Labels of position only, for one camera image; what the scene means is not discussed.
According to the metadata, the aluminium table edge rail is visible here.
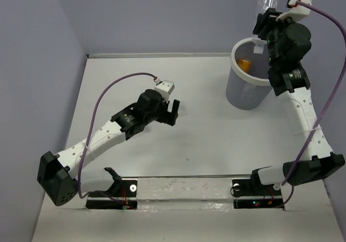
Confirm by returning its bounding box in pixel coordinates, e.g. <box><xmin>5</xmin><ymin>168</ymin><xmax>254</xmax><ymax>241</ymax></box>
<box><xmin>86</xmin><ymin>53</ymin><xmax>230</xmax><ymax>59</ymax></box>

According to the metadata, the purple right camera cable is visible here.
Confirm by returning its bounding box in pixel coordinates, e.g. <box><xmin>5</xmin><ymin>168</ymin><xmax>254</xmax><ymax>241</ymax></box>
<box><xmin>270</xmin><ymin>0</ymin><xmax>346</xmax><ymax>209</ymax></box>

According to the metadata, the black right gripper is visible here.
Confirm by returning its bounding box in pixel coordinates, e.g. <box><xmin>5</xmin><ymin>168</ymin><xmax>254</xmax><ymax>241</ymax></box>
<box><xmin>250</xmin><ymin>8</ymin><xmax>296</xmax><ymax>67</ymax></box>

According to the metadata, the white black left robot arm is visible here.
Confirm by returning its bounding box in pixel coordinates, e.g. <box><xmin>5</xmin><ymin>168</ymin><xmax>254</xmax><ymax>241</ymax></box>
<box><xmin>37</xmin><ymin>82</ymin><xmax>179</xmax><ymax>206</ymax></box>

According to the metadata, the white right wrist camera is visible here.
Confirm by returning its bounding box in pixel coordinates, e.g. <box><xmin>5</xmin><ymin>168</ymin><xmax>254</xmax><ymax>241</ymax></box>
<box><xmin>276</xmin><ymin>0</ymin><xmax>312</xmax><ymax>22</ymax></box>

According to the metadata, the right aluminium table rail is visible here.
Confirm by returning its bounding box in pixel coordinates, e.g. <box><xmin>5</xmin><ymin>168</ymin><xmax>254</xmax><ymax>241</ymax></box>
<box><xmin>304</xmin><ymin>89</ymin><xmax>317</xmax><ymax>131</ymax></box>

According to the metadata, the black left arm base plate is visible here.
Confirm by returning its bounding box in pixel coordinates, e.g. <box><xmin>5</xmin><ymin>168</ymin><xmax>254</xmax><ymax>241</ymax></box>
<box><xmin>85</xmin><ymin>178</ymin><xmax>138</xmax><ymax>210</ymax></box>

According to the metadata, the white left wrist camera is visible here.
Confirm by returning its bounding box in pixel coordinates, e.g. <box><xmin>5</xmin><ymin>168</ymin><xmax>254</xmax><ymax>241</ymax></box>
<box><xmin>154</xmin><ymin>77</ymin><xmax>175</xmax><ymax>103</ymax></box>

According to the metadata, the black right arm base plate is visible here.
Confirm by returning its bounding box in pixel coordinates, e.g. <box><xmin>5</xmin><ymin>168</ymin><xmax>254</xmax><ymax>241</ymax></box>
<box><xmin>230</xmin><ymin>179</ymin><xmax>284</xmax><ymax>210</ymax></box>

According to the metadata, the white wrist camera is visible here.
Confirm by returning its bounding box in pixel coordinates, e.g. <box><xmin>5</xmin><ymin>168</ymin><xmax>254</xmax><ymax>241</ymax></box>
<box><xmin>154</xmin><ymin>77</ymin><xmax>175</xmax><ymax>103</ymax></box>
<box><xmin>276</xmin><ymin>0</ymin><xmax>312</xmax><ymax>22</ymax></box>

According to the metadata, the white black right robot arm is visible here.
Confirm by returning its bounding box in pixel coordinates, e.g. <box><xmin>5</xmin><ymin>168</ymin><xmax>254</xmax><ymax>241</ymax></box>
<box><xmin>247</xmin><ymin>8</ymin><xmax>345</xmax><ymax>194</ymax></box>

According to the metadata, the orange blue label bottle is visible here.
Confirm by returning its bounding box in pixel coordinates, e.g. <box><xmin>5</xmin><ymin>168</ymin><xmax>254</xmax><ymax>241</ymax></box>
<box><xmin>237</xmin><ymin>59</ymin><xmax>252</xmax><ymax>73</ymax></box>

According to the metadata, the white round bin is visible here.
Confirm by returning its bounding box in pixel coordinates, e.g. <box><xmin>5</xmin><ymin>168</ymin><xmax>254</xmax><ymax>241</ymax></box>
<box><xmin>225</xmin><ymin>37</ymin><xmax>272</xmax><ymax>110</ymax></box>

